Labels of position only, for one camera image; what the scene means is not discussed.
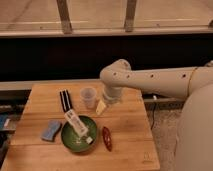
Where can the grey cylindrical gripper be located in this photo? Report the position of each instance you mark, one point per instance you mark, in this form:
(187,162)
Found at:
(112,95)

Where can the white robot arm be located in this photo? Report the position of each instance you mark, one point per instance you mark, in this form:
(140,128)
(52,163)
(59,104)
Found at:
(194,137)

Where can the yellow cheese wedge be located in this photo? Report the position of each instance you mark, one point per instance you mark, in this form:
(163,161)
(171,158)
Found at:
(101,107)

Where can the clear plastic cup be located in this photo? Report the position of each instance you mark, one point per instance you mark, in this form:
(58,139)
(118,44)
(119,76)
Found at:
(88,96)

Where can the red chili pepper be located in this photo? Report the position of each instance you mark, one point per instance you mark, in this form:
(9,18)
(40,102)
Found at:
(107,138)

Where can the green bowl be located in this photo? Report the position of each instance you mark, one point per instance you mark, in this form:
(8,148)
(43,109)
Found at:
(77,142)

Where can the blue sponge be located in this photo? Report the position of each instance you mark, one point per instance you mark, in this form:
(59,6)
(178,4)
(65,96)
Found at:
(49,133)

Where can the right metal frame post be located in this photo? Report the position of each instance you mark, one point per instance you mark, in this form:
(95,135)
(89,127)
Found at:
(130,15)

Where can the metal frame post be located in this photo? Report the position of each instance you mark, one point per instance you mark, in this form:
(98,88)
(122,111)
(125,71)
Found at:
(130,15)
(64,16)

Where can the left metal frame post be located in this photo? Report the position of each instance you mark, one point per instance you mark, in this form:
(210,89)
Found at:
(64,16)

